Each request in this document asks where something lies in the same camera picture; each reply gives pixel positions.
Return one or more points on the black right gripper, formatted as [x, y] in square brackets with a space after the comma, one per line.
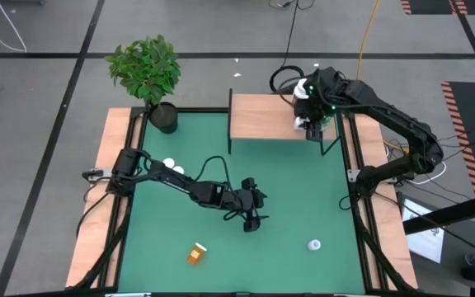
[318, 103]

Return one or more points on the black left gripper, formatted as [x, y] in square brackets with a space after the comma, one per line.
[247, 200]

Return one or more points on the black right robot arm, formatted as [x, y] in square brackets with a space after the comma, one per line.
[402, 123]

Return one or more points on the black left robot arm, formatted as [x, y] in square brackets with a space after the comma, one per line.
[208, 194]

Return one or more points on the wooden shelf black legs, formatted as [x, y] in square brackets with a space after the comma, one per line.
[262, 117]

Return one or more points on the green table mat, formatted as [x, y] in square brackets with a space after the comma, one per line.
[262, 264]

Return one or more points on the white paper sheet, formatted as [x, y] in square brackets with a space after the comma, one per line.
[425, 243]

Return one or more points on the black beam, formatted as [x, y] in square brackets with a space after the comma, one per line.
[448, 214]

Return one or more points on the green plant in black pot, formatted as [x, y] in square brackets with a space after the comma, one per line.
[147, 70]

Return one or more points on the black aluminium table frame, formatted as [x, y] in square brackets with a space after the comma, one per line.
[196, 110]

